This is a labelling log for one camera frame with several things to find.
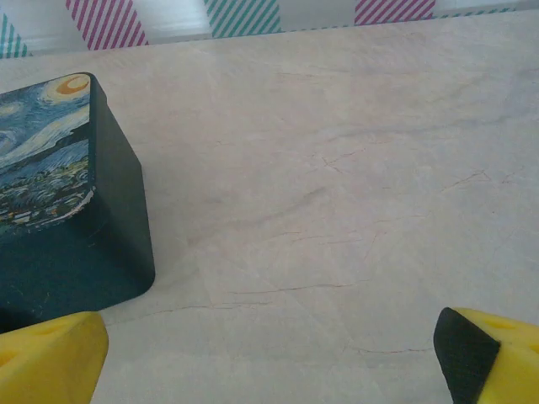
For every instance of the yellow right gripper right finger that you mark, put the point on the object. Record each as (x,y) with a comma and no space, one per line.
(505,366)

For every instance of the starry night printed tin box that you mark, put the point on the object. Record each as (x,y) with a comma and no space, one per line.
(113,210)

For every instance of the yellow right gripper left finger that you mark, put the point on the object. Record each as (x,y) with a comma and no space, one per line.
(50,362)

